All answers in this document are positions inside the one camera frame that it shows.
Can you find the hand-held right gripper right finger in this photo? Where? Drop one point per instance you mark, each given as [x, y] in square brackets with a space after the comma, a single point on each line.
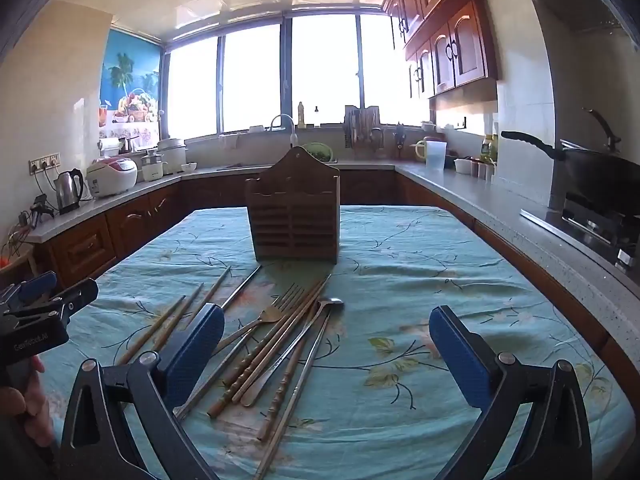
[460, 355]

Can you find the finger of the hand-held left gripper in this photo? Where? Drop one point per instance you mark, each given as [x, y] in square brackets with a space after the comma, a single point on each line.
[75, 295]
[35, 284]

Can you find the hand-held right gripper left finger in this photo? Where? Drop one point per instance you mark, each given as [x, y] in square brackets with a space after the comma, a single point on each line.
[200, 350]

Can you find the metal chopstick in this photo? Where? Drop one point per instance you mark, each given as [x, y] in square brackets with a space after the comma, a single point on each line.
[242, 287]
[295, 392]
[210, 380]

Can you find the brass fork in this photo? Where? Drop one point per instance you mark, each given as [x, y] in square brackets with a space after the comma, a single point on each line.
[272, 314]

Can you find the metal spoon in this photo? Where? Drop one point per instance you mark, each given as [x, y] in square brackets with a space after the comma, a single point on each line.
[332, 302]

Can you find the wooden utensil holder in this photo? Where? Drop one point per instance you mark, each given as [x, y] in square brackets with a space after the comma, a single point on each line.
[295, 210]

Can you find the person's left hand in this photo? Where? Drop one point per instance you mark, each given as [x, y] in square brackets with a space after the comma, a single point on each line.
[30, 400]

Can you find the kitchen counter with wooden cabinets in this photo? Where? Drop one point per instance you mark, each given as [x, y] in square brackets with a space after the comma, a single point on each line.
[80, 247]

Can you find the small black gadget stand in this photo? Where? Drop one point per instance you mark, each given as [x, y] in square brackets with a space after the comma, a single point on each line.
[42, 206]

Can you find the steel electric kettle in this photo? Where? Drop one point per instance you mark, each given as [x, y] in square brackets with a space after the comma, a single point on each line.
[69, 192]

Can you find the teal floral tablecloth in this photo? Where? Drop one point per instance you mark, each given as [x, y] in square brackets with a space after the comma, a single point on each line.
[400, 270]

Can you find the white and red rice cooker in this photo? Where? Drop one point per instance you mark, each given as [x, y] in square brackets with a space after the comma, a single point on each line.
[112, 177]

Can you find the paper towel roll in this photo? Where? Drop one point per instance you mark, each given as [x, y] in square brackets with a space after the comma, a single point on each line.
[108, 147]

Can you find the small white steamer pot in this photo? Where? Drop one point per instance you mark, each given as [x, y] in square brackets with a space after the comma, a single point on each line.
[154, 166]

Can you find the large white cooker pot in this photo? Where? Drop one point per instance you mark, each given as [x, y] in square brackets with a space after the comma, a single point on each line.
[172, 154]

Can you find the gas stove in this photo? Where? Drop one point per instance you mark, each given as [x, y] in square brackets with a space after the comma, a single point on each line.
[595, 230]

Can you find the white condiment containers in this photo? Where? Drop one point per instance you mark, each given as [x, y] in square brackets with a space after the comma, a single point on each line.
[475, 167]

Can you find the cooking oil bottle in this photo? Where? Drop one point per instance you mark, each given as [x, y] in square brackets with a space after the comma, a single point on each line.
[489, 149]

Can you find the scissors holder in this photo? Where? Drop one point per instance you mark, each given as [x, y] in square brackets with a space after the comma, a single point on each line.
[400, 136]

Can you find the black wok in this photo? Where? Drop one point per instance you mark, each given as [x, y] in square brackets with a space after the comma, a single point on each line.
[600, 175]

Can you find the white bowl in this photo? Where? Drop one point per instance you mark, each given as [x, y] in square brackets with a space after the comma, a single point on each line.
[429, 126]

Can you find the green colander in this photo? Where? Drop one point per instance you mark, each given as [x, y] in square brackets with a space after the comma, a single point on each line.
[316, 150]

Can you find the curved sink faucet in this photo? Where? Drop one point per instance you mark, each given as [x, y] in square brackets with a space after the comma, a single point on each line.
[292, 132]

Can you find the knife and utensil rack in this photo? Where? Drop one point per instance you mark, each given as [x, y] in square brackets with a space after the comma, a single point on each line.
[361, 125]

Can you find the yellow bottle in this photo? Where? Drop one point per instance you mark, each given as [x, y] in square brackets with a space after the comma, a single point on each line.
[301, 116]

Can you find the kitchen window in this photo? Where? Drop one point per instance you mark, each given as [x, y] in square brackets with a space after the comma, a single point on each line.
[320, 75]

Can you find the wooden upper cabinets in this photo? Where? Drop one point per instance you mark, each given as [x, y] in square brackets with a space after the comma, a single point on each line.
[450, 35]

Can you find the wall socket strip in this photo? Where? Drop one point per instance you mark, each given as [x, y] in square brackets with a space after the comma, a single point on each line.
[45, 163]

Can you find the tropical fruit wall poster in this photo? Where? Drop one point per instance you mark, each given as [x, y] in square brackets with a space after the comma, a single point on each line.
[130, 87]

